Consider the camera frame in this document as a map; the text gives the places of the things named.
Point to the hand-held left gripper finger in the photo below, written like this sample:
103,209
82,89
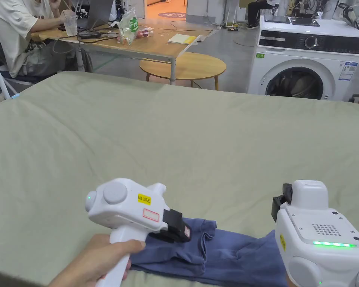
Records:
176,234

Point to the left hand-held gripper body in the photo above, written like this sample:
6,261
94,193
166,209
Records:
122,209

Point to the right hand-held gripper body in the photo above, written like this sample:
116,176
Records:
314,239

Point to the dark blue shirt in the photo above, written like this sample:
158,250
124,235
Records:
227,257

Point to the person's left hand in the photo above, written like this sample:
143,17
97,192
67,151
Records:
89,260

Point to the bed with pale green sheet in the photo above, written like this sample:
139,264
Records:
167,134

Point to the white washing machine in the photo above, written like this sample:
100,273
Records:
311,56

